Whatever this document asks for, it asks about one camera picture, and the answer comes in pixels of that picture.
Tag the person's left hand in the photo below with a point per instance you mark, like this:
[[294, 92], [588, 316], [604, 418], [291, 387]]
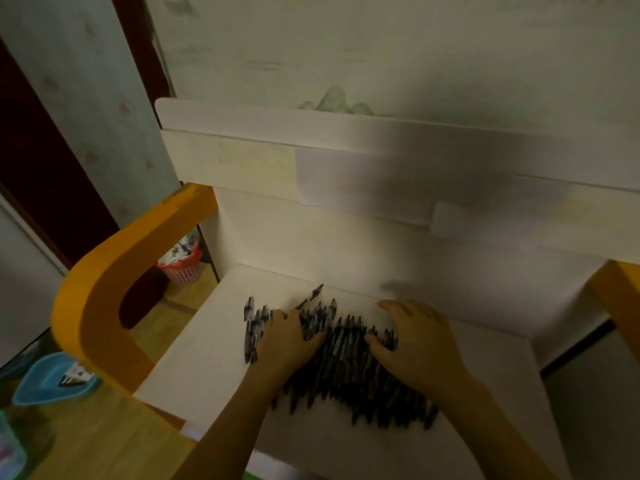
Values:
[[287, 344]]

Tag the person's right hand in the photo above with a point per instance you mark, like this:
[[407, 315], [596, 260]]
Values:
[[425, 349]]

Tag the pile of black pens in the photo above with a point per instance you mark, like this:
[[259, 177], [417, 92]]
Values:
[[350, 374]]

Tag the person's right forearm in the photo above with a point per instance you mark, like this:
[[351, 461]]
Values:
[[490, 434]]

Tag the person's left forearm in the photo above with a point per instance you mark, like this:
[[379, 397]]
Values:
[[225, 434]]

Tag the red plastic basket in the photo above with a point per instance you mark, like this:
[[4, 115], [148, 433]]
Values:
[[182, 272]]

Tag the small white paper strip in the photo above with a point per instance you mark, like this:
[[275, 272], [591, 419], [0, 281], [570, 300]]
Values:
[[475, 222]]

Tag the crumpled white paper trash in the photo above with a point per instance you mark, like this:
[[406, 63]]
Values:
[[175, 254]]

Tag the large white paper sheet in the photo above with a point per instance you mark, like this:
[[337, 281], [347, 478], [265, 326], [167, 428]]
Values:
[[360, 184]]

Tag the black and white packet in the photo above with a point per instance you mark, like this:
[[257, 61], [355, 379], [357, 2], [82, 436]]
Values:
[[77, 375]]

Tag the blue plastic basin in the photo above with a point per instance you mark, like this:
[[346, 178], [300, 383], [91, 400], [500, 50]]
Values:
[[35, 384]]

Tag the white door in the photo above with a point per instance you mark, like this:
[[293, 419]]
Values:
[[25, 284]]

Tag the teal container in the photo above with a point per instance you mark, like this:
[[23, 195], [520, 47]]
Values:
[[10, 454]]

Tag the dark brown corner trim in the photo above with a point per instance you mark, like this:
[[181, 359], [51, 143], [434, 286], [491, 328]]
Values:
[[135, 34]]

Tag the dark brown door frame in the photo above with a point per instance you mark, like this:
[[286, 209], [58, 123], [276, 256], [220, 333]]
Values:
[[40, 169]]

